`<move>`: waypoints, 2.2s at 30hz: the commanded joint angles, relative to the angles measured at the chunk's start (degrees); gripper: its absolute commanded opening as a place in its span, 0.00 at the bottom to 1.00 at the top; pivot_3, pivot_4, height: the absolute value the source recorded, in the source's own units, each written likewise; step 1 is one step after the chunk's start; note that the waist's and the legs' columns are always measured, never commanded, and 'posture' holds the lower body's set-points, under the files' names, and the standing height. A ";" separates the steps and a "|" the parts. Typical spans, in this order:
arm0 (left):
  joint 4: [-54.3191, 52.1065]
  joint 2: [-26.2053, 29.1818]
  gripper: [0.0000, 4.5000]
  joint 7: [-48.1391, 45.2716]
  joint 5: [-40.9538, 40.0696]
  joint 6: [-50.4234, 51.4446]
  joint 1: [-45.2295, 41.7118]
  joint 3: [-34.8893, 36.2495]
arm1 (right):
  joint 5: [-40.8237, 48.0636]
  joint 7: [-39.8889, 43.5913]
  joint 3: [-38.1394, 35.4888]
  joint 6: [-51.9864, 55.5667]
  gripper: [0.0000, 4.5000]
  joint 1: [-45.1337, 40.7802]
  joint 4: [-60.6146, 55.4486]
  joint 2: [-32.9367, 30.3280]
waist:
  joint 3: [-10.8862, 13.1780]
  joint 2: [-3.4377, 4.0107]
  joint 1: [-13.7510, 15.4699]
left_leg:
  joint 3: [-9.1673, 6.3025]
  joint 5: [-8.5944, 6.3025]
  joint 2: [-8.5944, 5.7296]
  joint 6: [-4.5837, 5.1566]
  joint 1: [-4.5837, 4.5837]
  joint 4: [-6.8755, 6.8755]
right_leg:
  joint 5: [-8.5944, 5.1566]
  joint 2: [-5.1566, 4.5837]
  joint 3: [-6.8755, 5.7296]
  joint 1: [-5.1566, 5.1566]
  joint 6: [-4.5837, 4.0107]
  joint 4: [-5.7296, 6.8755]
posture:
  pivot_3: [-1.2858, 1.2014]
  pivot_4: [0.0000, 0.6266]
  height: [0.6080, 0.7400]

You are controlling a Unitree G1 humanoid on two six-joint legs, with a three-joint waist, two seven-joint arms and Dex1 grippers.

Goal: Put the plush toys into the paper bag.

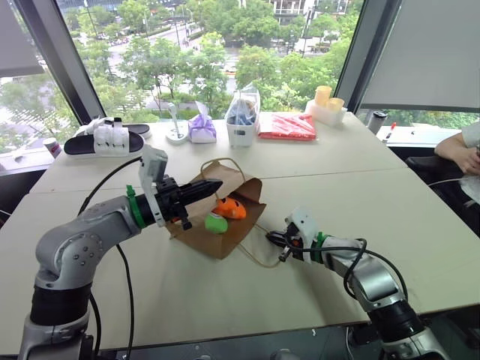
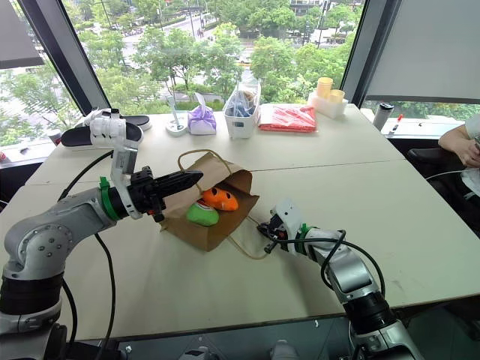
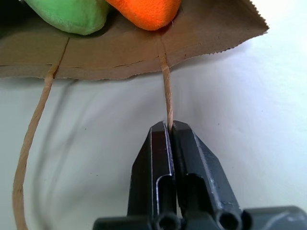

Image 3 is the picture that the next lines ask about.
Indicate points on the green plush toy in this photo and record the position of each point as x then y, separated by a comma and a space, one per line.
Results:
69, 14

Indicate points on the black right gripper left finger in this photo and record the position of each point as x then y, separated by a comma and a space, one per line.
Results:
146, 172

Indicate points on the brown paper bag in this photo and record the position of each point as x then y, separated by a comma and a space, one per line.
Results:
124, 51

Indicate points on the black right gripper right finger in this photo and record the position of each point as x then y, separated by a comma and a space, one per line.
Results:
204, 172

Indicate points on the orange plush toy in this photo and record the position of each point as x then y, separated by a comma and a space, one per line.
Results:
148, 12

